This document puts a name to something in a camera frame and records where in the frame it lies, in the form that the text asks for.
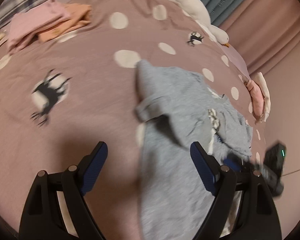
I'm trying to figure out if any grey sweatshirt with white trim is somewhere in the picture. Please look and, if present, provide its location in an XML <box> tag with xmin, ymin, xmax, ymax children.
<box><xmin>136</xmin><ymin>60</ymin><xmax>253</xmax><ymax>239</ymax></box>

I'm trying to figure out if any white goose plush toy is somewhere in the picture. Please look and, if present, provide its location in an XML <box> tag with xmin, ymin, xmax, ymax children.
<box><xmin>169</xmin><ymin>0</ymin><xmax>230</xmax><ymax>47</ymax></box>

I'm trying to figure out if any pink and cream pillow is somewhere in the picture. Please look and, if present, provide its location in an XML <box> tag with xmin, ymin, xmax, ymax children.
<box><xmin>244</xmin><ymin>72</ymin><xmax>271</xmax><ymax>122</ymax></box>

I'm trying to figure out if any folded orange garment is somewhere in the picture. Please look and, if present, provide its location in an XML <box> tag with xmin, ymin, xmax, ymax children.
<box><xmin>38</xmin><ymin>3</ymin><xmax>92</xmax><ymax>42</ymax></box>

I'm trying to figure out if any mauve polka dot duvet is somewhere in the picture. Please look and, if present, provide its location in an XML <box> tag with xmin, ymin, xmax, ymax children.
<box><xmin>0</xmin><ymin>0</ymin><xmax>266</xmax><ymax>239</ymax></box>

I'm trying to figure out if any folded pink garment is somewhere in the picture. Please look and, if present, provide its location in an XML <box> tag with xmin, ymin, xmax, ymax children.
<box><xmin>7</xmin><ymin>0</ymin><xmax>71</xmax><ymax>55</ymax></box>

